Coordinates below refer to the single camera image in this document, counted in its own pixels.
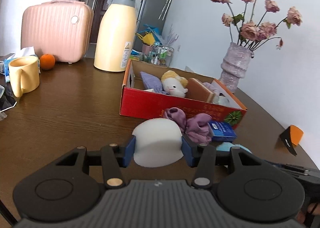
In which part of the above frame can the light blue plush toy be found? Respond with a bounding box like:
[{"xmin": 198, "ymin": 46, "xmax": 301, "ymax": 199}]
[{"xmin": 216, "ymin": 142, "xmax": 251, "ymax": 153}]

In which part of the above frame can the white round sponge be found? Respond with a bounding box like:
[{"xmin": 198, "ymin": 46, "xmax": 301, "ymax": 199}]
[{"xmin": 132, "ymin": 118, "xmax": 183, "ymax": 168}]

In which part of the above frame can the brown striped sponge block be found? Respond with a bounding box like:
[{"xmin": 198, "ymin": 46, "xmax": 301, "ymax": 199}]
[{"xmin": 185, "ymin": 78, "xmax": 217, "ymax": 103}]

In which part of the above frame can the yellow white plush toy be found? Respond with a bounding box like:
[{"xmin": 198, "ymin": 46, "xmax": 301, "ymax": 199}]
[{"xmin": 161, "ymin": 70, "xmax": 188, "ymax": 98}]

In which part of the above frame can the pale green mesh pouf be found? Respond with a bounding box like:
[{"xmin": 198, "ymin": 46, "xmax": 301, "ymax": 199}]
[{"xmin": 212, "ymin": 93, "xmax": 230, "ymax": 107}]

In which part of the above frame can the person's right hand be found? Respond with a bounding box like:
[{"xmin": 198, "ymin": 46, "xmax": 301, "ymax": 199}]
[{"xmin": 296, "ymin": 203, "xmax": 320, "ymax": 224}]

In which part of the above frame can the blue tissue packet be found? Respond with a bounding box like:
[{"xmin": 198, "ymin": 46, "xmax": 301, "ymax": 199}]
[{"xmin": 208, "ymin": 120, "xmax": 237, "ymax": 143}]

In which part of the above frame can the purple satin scrunchie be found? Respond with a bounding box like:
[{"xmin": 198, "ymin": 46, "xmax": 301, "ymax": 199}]
[{"xmin": 163, "ymin": 107, "xmax": 213, "ymax": 144}]

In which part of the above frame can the orange black wedge object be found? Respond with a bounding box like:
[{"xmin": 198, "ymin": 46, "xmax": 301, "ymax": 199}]
[{"xmin": 279, "ymin": 125, "xmax": 304, "ymax": 156}]

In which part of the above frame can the red cardboard box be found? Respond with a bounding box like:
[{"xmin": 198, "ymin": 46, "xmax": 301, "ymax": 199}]
[{"xmin": 120, "ymin": 60, "xmax": 247, "ymax": 128}]

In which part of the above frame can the mauve fluffy scrunchie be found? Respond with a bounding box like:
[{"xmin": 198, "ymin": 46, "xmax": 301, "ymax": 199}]
[{"xmin": 203, "ymin": 82, "xmax": 220, "ymax": 95}]

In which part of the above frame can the lavender knit cloth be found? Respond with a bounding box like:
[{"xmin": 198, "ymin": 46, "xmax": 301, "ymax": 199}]
[{"xmin": 140, "ymin": 72, "xmax": 168, "ymax": 95}]

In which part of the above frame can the purple textured vase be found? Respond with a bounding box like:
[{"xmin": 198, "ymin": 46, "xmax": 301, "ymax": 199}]
[{"xmin": 219, "ymin": 42, "xmax": 254, "ymax": 93}]

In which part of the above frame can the orange fruit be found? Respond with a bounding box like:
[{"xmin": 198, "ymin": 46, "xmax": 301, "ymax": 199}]
[{"xmin": 40, "ymin": 54, "xmax": 56, "ymax": 71}]

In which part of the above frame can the cream thermos jug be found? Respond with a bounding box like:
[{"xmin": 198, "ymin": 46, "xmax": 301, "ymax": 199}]
[{"xmin": 94, "ymin": 0, "xmax": 137, "ymax": 72}]

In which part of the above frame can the yellow ceramic mug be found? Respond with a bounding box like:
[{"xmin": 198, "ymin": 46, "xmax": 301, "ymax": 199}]
[{"xmin": 9, "ymin": 56, "xmax": 40, "ymax": 98}]

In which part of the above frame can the dried pink rose bouquet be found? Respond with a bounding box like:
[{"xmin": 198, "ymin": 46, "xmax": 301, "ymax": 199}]
[{"xmin": 210, "ymin": 0, "xmax": 303, "ymax": 52}]

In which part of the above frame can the tissue pack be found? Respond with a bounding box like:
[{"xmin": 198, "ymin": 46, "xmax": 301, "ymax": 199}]
[{"xmin": 3, "ymin": 46, "xmax": 39, "ymax": 83}]

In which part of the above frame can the pink hard suitcase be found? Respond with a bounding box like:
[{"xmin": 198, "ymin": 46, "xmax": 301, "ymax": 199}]
[{"xmin": 21, "ymin": 0, "xmax": 94, "ymax": 64}]

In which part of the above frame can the grey refrigerator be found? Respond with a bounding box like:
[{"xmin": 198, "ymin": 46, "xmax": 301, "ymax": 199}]
[{"xmin": 133, "ymin": 0, "xmax": 176, "ymax": 52}]

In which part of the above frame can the wire storage rack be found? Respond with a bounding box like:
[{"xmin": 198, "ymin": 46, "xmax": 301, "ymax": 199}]
[{"xmin": 142, "ymin": 43, "xmax": 174, "ymax": 67}]

